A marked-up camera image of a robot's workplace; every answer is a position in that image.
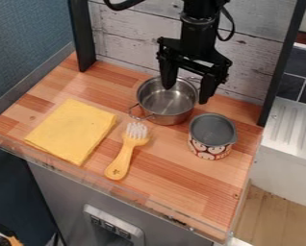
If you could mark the mushroom can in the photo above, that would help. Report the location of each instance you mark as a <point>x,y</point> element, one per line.
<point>211,136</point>

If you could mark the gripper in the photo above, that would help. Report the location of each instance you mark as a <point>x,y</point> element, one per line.
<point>193,51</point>

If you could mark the white toy sink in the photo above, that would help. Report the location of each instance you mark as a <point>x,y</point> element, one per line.
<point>288,150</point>

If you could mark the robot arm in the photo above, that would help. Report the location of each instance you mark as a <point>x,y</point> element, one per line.
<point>197,17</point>

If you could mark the yellow brush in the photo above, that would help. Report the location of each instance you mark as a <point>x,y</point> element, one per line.
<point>127,150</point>

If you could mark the yellow cloth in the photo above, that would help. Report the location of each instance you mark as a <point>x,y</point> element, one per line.
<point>72,130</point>

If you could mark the silver pot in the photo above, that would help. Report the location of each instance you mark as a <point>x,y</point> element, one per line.
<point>165,101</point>

